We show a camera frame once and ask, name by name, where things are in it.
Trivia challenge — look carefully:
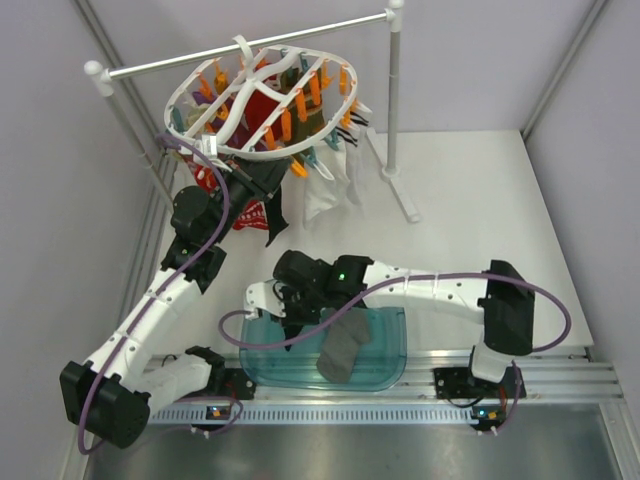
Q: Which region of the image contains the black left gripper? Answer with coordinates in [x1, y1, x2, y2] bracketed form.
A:
[207, 152, 291, 244]

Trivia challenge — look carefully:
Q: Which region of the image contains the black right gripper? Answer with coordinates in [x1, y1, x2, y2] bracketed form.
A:
[270, 286, 327, 328]

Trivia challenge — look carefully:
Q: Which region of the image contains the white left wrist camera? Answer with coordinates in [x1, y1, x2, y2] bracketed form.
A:
[196, 133, 218, 161]

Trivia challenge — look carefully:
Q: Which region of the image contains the white drying rack stand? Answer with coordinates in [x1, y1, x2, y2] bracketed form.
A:
[84, 1, 421, 223]

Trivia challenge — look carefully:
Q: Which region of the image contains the aluminium mounting rail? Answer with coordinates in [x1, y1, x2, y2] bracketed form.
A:
[146, 354, 624, 427]

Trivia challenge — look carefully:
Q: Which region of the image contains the red patterned sock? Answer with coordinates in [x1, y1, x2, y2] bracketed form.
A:
[233, 200, 269, 231]

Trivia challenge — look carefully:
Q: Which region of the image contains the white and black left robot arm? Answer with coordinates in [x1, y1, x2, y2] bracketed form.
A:
[60, 157, 290, 454]

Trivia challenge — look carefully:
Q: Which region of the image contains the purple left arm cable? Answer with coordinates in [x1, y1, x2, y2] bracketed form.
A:
[78, 132, 246, 455]

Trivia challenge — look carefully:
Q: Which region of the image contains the teal transparent plastic tub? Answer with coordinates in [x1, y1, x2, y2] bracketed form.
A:
[240, 307, 407, 392]

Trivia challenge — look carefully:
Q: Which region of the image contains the olive green sock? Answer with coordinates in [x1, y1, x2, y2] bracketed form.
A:
[280, 70, 326, 147]

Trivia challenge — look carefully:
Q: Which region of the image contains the white oval clip hanger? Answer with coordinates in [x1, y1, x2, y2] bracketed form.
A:
[163, 44, 359, 161]

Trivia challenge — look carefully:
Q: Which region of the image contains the grey sock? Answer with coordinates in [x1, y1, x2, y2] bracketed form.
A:
[316, 309, 371, 384]

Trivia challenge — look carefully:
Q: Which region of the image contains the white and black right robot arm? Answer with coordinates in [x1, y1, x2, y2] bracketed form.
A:
[273, 250, 535, 397]

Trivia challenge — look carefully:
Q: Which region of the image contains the white black striped sock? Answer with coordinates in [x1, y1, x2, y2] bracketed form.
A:
[336, 101, 373, 149]

